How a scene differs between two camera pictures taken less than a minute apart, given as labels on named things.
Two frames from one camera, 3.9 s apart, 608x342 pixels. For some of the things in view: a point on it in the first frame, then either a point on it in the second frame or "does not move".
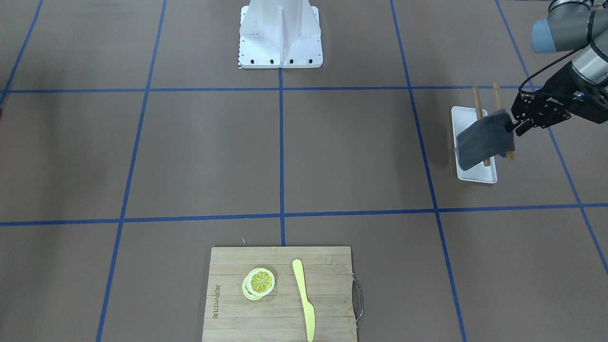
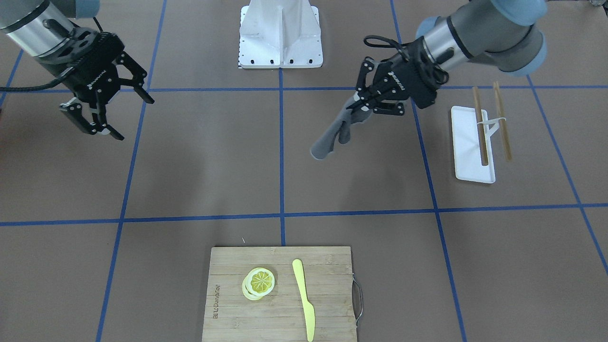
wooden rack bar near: x=487 y=163 does not move
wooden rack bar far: x=509 y=157 does not move
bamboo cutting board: x=280 y=316 does not move
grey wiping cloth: x=485 y=138 to x=341 y=128
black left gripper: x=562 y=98 to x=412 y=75
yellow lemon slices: x=258 y=282 does not move
